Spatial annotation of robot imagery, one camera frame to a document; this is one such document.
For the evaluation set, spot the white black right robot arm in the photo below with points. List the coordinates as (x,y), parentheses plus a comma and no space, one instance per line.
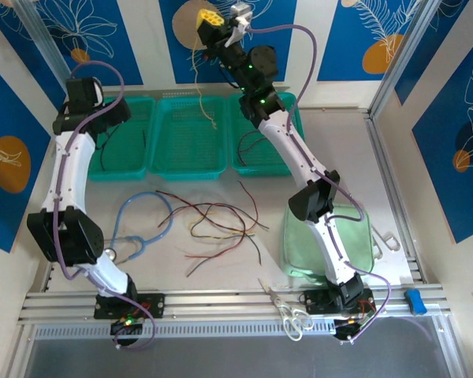
(287,149)

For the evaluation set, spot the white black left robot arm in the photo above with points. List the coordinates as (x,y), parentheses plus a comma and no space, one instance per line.
(69,169)

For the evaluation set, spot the teal plastic mesh basket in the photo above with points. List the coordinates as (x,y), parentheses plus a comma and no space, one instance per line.
(260,155)
(122,153)
(181,149)

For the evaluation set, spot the blue stethoscope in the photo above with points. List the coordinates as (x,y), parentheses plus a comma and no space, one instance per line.
(111,253)

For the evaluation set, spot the mint green zip pouch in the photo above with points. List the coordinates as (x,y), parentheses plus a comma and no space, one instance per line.
(358,244)

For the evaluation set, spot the black controller board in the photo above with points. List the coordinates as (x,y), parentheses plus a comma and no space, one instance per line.
(136,327)
(345,328)

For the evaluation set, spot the grey metal panel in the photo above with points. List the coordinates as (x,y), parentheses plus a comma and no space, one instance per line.
(236,358)

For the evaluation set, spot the blue plastic clip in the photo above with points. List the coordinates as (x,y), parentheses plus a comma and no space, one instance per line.
(416,303)

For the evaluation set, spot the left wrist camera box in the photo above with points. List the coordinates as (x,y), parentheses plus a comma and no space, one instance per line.
(98,92)

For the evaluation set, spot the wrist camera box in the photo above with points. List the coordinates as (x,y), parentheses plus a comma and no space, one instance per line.
(240,12)
(98,92)

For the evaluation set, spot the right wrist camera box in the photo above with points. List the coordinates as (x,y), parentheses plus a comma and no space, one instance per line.
(240,12)

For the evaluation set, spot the aluminium corner post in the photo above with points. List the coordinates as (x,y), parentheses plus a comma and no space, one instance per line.
(408,47)
(49,47)

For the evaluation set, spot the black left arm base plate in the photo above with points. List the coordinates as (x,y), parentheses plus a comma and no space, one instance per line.
(153,305)

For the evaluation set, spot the aluminium front rail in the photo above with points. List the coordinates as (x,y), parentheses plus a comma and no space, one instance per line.
(220,305)

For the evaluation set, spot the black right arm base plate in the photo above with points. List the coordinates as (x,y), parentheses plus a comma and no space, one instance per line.
(315,303)

